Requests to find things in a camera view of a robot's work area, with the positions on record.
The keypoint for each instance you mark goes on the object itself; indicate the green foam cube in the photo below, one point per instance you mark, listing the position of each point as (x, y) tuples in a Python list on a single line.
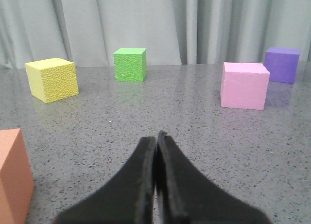
[(130, 64)]

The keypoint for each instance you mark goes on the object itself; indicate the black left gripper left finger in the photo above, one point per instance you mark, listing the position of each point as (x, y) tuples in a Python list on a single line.
[(127, 198)]

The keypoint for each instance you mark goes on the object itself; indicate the yellow foam cube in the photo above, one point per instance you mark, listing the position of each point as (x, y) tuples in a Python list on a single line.
[(52, 79)]

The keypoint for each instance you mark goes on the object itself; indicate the grey curtain backdrop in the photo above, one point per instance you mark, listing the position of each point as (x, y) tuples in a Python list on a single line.
[(174, 32)]

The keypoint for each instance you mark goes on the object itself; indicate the orange foam cube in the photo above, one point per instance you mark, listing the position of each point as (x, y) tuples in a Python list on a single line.
[(16, 180)]

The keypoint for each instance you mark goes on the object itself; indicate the pink foam cube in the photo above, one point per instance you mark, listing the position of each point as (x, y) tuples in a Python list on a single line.
[(244, 85)]

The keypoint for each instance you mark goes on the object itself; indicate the dark purple foam cube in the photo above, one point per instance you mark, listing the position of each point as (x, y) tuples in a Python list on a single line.
[(282, 64)]

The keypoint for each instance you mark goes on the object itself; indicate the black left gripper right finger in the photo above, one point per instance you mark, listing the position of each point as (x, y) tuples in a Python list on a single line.
[(188, 197)]

